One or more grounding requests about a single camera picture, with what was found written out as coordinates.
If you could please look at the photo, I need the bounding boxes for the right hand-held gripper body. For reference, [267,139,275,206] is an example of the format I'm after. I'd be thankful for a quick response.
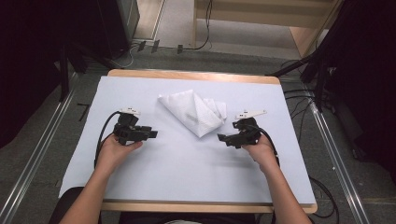
[233,108,268,148]

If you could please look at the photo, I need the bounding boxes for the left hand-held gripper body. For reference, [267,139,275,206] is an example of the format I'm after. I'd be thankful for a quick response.
[112,106,144,147]

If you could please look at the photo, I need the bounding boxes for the white mesh laundry bag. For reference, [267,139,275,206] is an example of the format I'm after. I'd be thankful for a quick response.
[157,89,229,139]

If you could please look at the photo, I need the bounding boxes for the person's right hand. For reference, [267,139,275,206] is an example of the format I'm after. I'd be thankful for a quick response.
[242,134,280,175]

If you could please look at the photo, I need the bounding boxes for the person's left hand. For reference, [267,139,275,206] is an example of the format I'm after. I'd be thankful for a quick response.
[95,133,145,177]

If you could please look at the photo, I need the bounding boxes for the pale blue table sheet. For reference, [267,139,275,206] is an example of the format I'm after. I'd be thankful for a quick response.
[58,75,318,206]

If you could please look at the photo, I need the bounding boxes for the black metal stand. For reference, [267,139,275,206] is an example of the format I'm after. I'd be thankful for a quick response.
[58,43,72,103]
[265,46,332,114]

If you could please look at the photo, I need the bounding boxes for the black chair armrest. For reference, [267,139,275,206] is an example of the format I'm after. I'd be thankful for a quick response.
[48,186,86,224]

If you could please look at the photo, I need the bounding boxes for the black cabinet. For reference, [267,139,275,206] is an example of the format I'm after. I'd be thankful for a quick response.
[95,0,141,61]

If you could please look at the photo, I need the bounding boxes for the black curtain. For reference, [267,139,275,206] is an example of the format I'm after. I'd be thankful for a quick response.
[0,0,106,149]
[323,0,396,185]

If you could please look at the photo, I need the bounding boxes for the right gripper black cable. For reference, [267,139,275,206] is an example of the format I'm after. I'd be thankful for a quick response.
[247,123,281,168]

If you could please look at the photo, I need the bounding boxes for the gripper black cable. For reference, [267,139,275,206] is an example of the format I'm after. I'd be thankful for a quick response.
[93,110,122,169]
[247,123,281,168]

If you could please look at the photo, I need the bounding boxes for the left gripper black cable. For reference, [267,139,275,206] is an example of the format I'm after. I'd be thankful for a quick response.
[93,110,122,169]

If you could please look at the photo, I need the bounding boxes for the black floor cables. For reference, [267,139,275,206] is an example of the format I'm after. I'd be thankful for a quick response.
[280,58,316,138]

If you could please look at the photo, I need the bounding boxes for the white floor cable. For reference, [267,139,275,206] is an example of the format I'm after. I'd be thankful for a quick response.
[116,42,142,70]

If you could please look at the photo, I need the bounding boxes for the metal floor rail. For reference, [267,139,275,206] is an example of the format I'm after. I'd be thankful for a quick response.
[0,72,78,224]
[305,92,372,224]

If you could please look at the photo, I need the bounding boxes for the black floor cable loop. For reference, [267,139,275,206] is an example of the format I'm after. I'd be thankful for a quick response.
[307,175,340,219]

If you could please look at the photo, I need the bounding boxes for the black hanging cable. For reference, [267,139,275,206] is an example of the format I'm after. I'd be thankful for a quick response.
[181,0,215,51]

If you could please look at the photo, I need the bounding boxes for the light wooden shelf frame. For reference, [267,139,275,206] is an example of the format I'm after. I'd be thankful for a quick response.
[191,0,344,59]

